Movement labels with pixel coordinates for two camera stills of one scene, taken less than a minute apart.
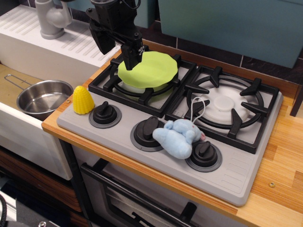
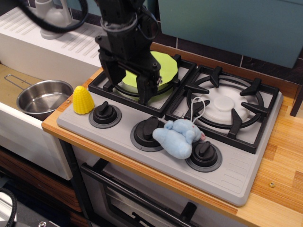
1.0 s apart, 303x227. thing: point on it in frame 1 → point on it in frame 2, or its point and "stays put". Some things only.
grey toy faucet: [53, 20] stays put
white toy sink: [24, 55] stays put
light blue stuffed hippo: [177, 136] stays put
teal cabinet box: [269, 30] stays put
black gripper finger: [132, 54] → [147, 86]
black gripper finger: [104, 39] → [115, 72]
